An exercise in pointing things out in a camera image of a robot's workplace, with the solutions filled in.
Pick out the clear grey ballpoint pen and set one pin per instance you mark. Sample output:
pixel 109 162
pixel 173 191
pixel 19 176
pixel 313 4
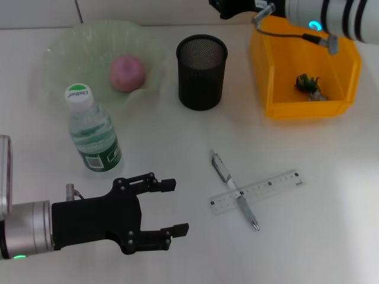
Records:
pixel 225 171

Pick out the small green toy figure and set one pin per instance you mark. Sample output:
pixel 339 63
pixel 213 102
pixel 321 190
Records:
pixel 308 84

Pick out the pink peach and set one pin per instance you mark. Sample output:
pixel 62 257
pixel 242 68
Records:
pixel 127 74

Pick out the yellow plastic bin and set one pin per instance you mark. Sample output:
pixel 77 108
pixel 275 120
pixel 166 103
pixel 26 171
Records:
pixel 281 74

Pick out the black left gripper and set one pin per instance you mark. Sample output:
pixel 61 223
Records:
pixel 97 219

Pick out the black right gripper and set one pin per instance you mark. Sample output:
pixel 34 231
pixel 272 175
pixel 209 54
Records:
pixel 237 6

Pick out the clear green-label water bottle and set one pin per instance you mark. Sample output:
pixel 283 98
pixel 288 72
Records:
pixel 91 139

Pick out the transparent plastic ruler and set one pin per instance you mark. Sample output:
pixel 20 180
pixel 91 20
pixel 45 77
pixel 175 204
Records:
pixel 225 204

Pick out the translucent green fruit plate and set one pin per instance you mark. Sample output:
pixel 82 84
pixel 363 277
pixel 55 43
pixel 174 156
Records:
pixel 89 44

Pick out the black mesh pen holder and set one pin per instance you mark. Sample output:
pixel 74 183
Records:
pixel 201 85

